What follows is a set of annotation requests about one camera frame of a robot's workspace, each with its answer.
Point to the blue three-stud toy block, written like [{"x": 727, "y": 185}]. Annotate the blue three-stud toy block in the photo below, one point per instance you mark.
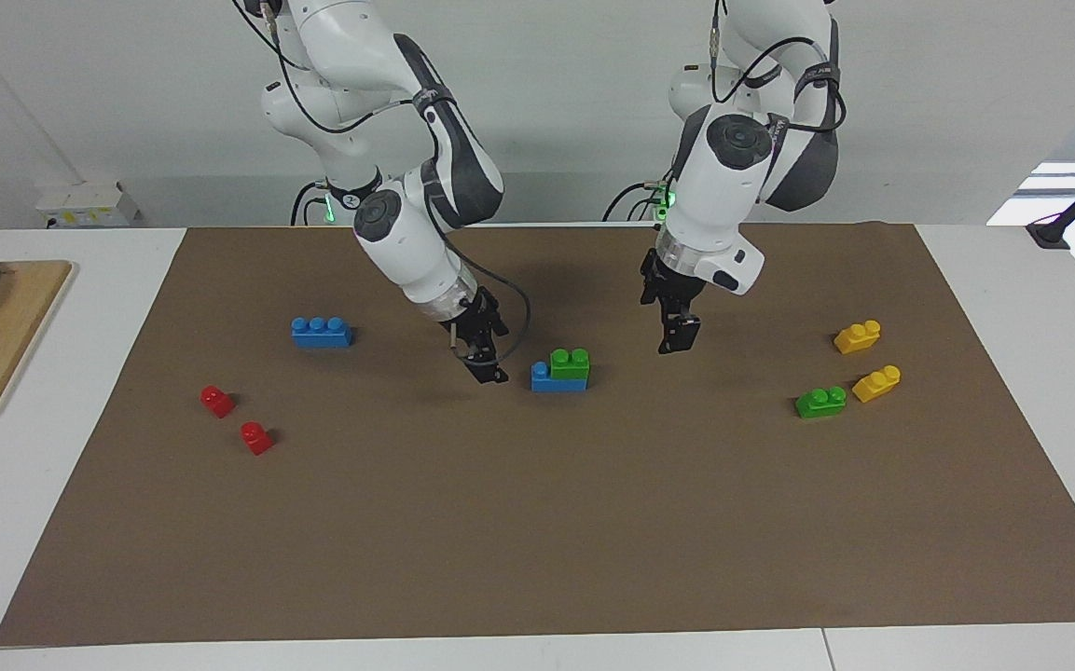
[
  {"x": 556, "y": 384},
  {"x": 321, "y": 335}
]

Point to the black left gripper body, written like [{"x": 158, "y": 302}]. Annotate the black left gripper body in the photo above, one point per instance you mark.
[{"x": 672, "y": 289}]

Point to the brown table mat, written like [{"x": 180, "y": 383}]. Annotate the brown table mat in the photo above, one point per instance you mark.
[{"x": 537, "y": 522}]

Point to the red one-stud toy block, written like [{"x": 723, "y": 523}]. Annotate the red one-stud toy block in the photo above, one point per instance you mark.
[
  {"x": 217, "y": 403},
  {"x": 256, "y": 439}
]

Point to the bright window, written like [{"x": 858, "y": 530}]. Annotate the bright window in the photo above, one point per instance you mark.
[{"x": 1022, "y": 203}]

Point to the white socket box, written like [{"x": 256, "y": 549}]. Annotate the white socket box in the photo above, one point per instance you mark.
[{"x": 85, "y": 205}]

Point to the green two-stud toy block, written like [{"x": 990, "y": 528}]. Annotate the green two-stud toy block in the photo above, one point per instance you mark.
[
  {"x": 571, "y": 365},
  {"x": 820, "y": 403}
]

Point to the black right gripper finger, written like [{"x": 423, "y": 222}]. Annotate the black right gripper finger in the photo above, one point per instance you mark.
[
  {"x": 479, "y": 362},
  {"x": 498, "y": 373}
]

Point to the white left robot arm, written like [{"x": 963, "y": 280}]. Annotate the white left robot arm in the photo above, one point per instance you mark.
[{"x": 723, "y": 186}]

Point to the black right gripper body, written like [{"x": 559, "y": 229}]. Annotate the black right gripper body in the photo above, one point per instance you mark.
[{"x": 476, "y": 326}]

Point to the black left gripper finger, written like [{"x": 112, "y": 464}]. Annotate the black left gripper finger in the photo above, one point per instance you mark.
[
  {"x": 689, "y": 331},
  {"x": 668, "y": 337}
]

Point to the yellow two-stud toy block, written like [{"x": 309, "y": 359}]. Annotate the yellow two-stud toy block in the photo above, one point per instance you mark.
[
  {"x": 857, "y": 338},
  {"x": 876, "y": 385}
]

